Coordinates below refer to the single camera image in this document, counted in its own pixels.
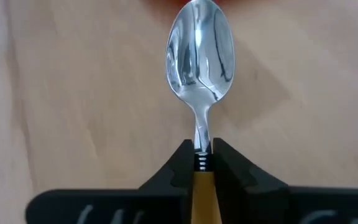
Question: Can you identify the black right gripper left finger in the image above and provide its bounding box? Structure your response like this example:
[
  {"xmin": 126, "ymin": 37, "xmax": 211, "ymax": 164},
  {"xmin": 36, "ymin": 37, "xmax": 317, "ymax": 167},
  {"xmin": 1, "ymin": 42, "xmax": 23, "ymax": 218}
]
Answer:
[{"xmin": 24, "ymin": 138, "xmax": 196, "ymax": 224}]

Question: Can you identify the red plastic tray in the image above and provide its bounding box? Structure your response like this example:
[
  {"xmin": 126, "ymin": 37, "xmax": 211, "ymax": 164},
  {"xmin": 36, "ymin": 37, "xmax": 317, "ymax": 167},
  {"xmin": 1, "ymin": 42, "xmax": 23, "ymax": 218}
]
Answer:
[{"xmin": 144, "ymin": 0, "xmax": 260, "ymax": 6}]

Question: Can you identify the yellow-handled metal spoon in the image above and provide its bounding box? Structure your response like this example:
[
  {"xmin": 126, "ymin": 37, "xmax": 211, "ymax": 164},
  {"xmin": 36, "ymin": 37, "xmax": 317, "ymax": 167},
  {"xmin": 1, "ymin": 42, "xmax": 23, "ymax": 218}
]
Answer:
[{"xmin": 165, "ymin": 0, "xmax": 236, "ymax": 224}]

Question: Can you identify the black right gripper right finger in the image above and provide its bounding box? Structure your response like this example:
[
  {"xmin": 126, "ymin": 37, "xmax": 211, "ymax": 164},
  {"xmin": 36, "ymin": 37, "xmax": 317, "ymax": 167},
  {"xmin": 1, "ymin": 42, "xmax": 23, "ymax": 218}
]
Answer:
[{"xmin": 212, "ymin": 138, "xmax": 358, "ymax": 224}]

